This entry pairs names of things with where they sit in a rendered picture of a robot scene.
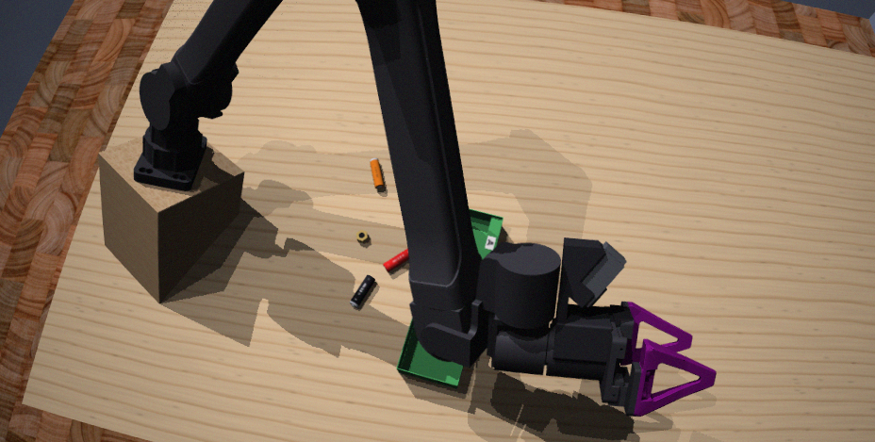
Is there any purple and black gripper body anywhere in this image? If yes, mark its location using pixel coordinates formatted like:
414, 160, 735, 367
546, 302, 641, 417

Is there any green rack of three bins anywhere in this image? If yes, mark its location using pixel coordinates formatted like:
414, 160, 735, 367
396, 209, 504, 389

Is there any red battery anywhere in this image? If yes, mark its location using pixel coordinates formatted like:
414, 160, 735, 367
384, 249, 408, 272

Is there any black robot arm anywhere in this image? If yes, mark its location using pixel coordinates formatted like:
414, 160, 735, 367
134, 0, 627, 375

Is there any orange battery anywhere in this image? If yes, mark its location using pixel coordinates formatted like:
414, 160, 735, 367
370, 158, 384, 189

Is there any black battery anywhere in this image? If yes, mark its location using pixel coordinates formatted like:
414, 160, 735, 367
350, 275, 375, 307

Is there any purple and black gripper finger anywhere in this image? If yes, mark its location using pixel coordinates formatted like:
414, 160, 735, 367
620, 302, 693, 366
633, 339, 717, 417

